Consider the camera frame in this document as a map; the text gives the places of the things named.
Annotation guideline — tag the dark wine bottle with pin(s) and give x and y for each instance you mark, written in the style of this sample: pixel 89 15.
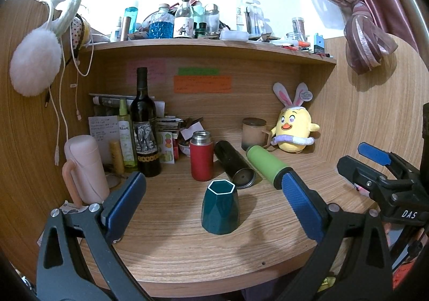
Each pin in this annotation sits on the dark wine bottle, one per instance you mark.
pixel 144 130

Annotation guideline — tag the black thermos bottle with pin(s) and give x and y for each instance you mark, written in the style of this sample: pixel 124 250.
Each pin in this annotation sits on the black thermos bottle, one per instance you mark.
pixel 234 165

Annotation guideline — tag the clear lidded plastic jar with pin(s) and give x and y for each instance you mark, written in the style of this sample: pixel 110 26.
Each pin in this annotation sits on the clear lidded plastic jar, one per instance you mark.
pixel 298 27

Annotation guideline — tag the red thermos bottle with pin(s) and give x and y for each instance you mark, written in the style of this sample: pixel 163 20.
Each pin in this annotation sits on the red thermos bottle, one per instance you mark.
pixel 201 160

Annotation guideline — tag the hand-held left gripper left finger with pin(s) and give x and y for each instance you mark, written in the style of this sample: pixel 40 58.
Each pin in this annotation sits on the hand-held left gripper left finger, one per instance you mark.
pixel 124 203

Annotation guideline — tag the brown cosmetic tube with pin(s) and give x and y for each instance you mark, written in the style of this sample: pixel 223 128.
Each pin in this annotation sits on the brown cosmetic tube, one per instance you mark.
pixel 125 29

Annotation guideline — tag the brown lidded mug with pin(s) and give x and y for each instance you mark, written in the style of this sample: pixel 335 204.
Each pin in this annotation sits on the brown lidded mug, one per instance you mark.
pixel 254 134

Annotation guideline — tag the yellow chick plush toy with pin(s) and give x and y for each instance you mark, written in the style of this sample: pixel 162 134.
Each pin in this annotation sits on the yellow chick plush toy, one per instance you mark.
pixel 293 128

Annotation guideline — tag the pile of paper scraps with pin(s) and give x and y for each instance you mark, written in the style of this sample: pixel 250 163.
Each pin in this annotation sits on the pile of paper scraps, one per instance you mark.
pixel 177 125

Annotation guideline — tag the clear labelled glass bottle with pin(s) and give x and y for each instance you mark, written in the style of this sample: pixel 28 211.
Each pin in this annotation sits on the clear labelled glass bottle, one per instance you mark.
pixel 184 18

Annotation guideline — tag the green thermos bottle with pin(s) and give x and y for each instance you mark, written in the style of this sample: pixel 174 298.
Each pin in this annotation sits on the green thermos bottle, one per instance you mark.
pixel 268 164

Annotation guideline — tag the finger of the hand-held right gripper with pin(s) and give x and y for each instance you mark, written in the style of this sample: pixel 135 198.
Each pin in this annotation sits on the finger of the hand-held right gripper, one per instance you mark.
pixel 355 170
pixel 374 153

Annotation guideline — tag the small yellow bottle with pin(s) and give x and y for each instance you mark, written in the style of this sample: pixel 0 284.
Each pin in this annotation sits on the small yellow bottle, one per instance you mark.
pixel 117 157

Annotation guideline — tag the small white spray bottle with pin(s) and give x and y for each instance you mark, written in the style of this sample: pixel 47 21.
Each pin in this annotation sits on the small white spray bottle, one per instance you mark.
pixel 117 31

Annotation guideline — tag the colourful sticker card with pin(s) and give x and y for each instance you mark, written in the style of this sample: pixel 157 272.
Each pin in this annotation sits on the colourful sticker card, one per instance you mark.
pixel 167 147

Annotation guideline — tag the white fluffy earmuffs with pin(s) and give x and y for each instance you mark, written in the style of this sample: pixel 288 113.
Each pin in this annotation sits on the white fluffy earmuffs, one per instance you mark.
pixel 37 56

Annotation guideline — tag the dark green faceted cup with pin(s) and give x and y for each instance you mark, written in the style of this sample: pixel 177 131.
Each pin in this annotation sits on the dark green faceted cup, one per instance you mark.
pixel 220 208

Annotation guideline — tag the dark green ink bottle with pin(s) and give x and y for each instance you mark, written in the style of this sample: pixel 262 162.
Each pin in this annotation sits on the dark green ink bottle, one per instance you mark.
pixel 201 29

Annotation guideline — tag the white plastic case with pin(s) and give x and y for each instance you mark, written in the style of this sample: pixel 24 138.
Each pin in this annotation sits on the white plastic case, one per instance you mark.
pixel 234 35

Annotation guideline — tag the polka dot headband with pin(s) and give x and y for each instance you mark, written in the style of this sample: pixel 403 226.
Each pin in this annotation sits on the polka dot headband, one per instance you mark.
pixel 77 33

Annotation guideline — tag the blue liquid glass bottle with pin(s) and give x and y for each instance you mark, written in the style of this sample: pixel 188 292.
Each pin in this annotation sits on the blue liquid glass bottle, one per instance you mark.
pixel 161 23

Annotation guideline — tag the clear glass jar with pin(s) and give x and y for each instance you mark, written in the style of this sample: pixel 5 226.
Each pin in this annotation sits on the clear glass jar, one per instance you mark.
pixel 211 17

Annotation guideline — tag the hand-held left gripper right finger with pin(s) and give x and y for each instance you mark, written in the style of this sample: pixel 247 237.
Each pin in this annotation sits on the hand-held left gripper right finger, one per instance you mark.
pixel 303 208

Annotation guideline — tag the white handwritten paper sheet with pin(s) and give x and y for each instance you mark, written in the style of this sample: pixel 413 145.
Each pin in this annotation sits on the white handwritten paper sheet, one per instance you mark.
pixel 100 131

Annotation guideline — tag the orange sticky note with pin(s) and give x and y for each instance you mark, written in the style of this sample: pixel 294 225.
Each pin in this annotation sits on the orange sticky note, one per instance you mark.
pixel 202 84

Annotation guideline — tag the turquoise plastic bottle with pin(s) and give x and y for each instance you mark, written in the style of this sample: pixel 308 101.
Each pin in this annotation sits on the turquoise plastic bottle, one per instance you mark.
pixel 130 19

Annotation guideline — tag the pink striped curtain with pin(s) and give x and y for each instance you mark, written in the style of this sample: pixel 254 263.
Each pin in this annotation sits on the pink striped curtain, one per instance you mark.
pixel 355 9

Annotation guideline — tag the clear toothbrush package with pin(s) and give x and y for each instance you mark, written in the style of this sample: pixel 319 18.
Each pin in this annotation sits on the clear toothbrush package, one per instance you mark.
pixel 248 16

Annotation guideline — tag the pink sticky note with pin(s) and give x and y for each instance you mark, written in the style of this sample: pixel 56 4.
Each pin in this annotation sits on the pink sticky note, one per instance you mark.
pixel 146 70

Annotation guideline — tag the green sticky note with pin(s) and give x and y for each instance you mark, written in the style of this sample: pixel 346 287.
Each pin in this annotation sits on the green sticky note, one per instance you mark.
pixel 198 71

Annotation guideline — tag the green spray bottle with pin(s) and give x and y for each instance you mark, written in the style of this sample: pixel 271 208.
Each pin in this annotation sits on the green spray bottle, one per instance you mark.
pixel 124 135

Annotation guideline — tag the wooden shelf board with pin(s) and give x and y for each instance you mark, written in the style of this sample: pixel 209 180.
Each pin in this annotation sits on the wooden shelf board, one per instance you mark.
pixel 214 48

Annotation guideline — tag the small blue box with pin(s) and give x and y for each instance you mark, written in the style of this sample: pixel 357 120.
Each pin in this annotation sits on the small blue box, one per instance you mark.
pixel 318 43

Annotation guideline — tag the small patterned bowl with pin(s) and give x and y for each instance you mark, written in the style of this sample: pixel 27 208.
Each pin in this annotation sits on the small patterned bowl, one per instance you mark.
pixel 184 148

